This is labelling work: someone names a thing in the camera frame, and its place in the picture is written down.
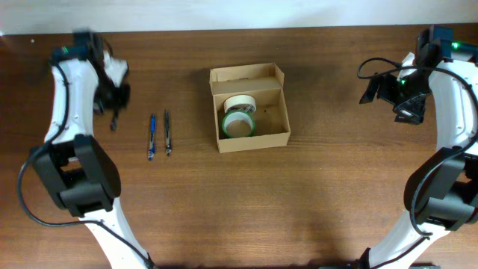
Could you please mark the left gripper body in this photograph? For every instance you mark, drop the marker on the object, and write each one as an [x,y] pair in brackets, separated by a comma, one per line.
[112,99]

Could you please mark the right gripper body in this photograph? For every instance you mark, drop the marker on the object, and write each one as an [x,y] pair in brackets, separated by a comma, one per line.
[388,94]

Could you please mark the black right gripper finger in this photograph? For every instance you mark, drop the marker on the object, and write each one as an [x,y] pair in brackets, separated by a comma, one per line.
[371,91]
[409,109]

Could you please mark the black pen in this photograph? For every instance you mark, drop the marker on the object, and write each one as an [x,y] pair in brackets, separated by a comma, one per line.
[114,120]

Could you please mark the beige masking tape roll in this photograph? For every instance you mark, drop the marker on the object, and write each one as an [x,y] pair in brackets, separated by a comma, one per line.
[240,103]

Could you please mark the green tape roll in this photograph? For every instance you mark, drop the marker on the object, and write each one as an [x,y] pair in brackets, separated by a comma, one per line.
[237,124]

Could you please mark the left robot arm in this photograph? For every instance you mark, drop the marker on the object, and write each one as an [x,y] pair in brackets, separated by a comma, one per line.
[77,173]

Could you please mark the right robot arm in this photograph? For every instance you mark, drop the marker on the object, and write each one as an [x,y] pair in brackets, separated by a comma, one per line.
[441,195]

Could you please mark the blue pen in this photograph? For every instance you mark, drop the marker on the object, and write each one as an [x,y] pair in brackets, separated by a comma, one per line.
[151,148]

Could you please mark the dark grey pen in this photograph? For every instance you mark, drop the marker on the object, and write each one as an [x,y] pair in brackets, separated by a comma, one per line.
[168,146]

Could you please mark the open cardboard box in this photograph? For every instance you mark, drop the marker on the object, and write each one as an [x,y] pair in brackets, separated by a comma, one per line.
[265,83]

